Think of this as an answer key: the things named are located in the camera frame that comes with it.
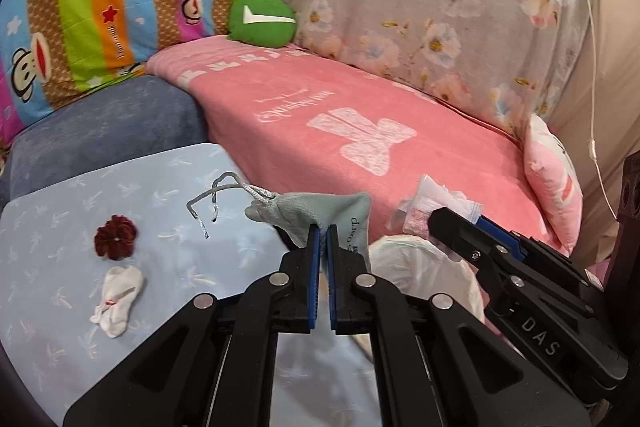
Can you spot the green plush cushion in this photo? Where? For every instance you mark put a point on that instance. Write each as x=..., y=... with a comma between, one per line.
x=260, y=19

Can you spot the white plastic bag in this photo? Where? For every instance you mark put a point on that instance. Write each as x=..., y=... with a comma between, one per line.
x=415, y=267

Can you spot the blue grey cushion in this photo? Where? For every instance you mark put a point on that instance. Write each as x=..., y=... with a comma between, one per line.
x=100, y=122

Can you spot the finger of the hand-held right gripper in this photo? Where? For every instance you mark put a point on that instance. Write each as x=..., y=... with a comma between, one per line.
x=500, y=231
x=465, y=237

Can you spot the white sock pair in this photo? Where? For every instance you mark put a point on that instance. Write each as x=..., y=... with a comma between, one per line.
x=117, y=297

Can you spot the light blue palm print cushion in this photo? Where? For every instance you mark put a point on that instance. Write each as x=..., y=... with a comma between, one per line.
x=75, y=187

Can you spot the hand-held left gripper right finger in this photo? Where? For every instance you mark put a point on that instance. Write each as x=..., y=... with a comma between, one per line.
x=331, y=277

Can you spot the clear plastic packet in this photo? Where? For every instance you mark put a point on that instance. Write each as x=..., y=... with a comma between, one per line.
x=435, y=197

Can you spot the dark red scrunchie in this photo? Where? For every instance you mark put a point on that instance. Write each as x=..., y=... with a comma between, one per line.
x=115, y=237

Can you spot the pink blanket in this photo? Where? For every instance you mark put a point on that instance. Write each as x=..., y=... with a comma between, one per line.
x=350, y=117

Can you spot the pink pillow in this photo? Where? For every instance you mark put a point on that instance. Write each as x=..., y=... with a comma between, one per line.
x=550, y=177

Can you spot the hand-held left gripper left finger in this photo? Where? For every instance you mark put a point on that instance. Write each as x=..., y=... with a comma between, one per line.
x=314, y=277

